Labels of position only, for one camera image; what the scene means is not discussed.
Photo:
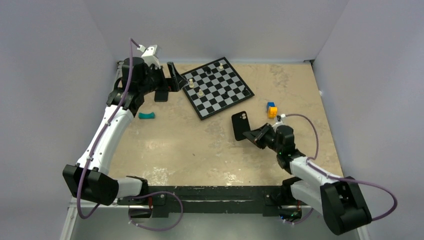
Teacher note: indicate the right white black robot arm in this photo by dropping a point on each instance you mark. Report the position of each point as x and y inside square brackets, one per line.
[341, 203]

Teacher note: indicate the teal arch block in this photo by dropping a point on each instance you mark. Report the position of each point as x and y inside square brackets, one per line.
[146, 116]

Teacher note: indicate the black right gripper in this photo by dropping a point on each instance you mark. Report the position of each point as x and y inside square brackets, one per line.
[257, 135]

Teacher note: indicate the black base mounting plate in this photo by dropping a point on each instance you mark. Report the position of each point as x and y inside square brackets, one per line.
[265, 200]

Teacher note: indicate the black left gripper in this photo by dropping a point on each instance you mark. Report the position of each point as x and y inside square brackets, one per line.
[177, 80]

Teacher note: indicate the black phone case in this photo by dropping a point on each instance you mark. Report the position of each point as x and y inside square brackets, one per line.
[240, 125]

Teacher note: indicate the yellow toy block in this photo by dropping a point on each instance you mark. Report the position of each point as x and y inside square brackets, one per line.
[272, 112]

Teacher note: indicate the blue toy block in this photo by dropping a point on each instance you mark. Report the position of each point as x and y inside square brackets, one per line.
[269, 105]

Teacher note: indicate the black white chessboard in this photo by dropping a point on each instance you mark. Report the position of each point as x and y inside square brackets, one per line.
[220, 81]

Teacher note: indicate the black smartphone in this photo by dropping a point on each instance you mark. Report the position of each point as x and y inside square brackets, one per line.
[161, 96]

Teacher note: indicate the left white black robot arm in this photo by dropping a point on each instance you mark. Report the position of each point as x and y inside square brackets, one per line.
[88, 179]

